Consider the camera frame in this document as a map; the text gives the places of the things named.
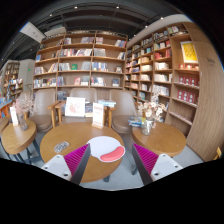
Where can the far left bookshelf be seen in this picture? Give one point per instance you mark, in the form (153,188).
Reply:
(12,84)

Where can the left vase with dried branches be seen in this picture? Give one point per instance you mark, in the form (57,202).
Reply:
(23,105)

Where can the white picture board on chair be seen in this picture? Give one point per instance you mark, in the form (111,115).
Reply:
(75,107)

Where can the round wooden right table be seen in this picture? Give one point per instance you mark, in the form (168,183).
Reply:
(163,139)

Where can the books on chair armrest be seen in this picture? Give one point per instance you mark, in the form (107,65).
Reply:
(109,103)

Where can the beige right armchair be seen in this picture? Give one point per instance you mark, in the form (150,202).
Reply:
(123,110)

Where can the wooden bookshelf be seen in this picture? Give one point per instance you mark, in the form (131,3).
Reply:
(193,93)
(81,59)

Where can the beige middle armchair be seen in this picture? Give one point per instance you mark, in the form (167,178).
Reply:
(90,96)

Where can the round wooden table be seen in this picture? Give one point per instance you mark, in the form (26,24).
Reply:
(163,139)
(78,134)
(16,142)

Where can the white card on left table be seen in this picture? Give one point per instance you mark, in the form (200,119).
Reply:
(14,118)

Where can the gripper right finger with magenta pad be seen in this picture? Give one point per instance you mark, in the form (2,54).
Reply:
(151,166)

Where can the round wooden left table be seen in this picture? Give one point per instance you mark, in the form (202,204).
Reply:
(16,142)

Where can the yellow framed poster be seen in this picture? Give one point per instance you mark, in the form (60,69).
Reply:
(188,51)

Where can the back wooden bookshelf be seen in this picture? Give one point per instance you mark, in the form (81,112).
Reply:
(81,59)

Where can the white ceiling air unit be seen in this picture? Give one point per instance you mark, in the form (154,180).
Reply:
(31,31)

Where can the glass vase with dried flowers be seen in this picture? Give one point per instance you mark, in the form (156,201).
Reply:
(151,113)

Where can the white mouse pad red rest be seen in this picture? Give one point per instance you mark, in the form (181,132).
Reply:
(106,149)

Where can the beige left armchair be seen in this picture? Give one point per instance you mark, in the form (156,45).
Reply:
(44,109)

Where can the wooden stand sign card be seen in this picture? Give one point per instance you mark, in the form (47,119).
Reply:
(98,115)

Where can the right wooden bookshelf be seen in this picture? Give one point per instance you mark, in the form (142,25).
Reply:
(193,93)

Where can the round wooden centre table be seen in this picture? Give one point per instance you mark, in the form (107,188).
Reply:
(78,134)

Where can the beige armchair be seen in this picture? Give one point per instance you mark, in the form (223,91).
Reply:
(44,109)
(123,110)
(90,96)

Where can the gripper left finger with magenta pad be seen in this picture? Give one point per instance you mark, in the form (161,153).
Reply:
(70,167)

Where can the stack of books on chair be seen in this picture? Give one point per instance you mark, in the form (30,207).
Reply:
(136,121)

